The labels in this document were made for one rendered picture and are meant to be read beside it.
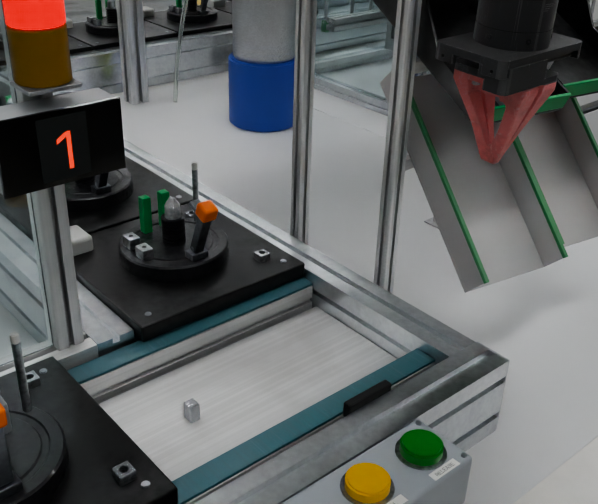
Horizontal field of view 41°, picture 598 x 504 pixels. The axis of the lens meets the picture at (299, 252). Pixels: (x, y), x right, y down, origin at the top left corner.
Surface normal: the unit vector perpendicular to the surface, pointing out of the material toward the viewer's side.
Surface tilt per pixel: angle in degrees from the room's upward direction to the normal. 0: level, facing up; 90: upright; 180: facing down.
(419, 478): 0
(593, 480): 0
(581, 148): 90
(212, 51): 90
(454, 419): 90
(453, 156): 45
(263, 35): 90
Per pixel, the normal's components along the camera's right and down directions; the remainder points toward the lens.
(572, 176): 0.38, -0.32
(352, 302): -0.76, 0.30
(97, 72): 0.65, 0.39
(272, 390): 0.03, -0.88
